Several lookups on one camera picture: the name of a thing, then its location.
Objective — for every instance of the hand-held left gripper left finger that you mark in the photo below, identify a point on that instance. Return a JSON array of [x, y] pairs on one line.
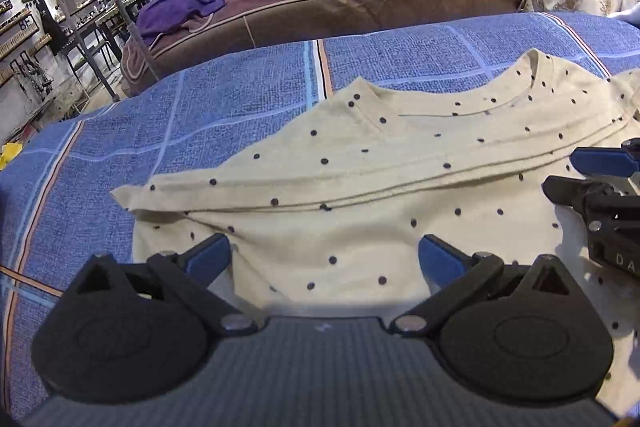
[[207, 257]]

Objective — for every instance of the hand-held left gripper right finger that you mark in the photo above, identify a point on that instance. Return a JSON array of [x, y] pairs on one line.
[[440, 260]]

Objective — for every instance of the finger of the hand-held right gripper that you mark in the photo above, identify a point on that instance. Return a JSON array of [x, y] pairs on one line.
[[602, 162], [565, 189]]

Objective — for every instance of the cream dotted shirt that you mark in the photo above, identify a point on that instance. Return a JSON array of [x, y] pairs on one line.
[[380, 187]]

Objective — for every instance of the pale grey cloth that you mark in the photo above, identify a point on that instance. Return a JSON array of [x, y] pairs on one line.
[[627, 14]]

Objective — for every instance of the blue checked bedsheet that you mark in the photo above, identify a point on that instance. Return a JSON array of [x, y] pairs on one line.
[[210, 107]]

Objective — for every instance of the yellow cloth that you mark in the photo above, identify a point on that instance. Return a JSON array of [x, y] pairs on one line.
[[9, 154]]

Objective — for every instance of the purple cloth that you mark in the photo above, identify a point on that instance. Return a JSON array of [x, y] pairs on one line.
[[175, 9]]

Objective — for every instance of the dining table with chairs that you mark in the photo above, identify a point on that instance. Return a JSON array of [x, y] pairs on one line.
[[125, 2]]

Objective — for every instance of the wall display shelves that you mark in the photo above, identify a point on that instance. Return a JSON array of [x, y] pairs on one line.
[[30, 22]]

